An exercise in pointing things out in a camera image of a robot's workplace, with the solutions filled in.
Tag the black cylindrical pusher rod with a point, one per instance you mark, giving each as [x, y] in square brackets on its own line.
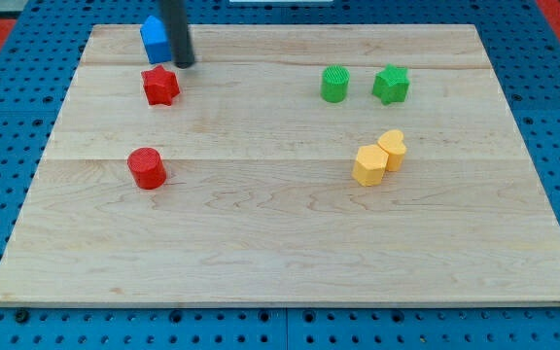
[175, 19]

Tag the blue house-shaped block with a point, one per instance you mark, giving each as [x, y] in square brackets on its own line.
[155, 41]

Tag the red star block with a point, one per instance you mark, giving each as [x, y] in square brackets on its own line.
[160, 86]

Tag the green star block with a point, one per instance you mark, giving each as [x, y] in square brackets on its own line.
[391, 84]

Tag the red cylinder block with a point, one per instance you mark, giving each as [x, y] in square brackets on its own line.
[146, 168]

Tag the green cylinder block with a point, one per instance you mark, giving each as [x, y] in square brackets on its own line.
[334, 84]

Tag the light wooden board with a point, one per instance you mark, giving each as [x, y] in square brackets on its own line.
[259, 207]

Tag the yellow hexagon block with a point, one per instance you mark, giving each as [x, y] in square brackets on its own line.
[369, 165]

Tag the yellow heart block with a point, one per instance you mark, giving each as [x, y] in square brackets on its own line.
[392, 143]

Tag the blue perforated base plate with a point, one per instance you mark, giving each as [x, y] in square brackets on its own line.
[37, 65]

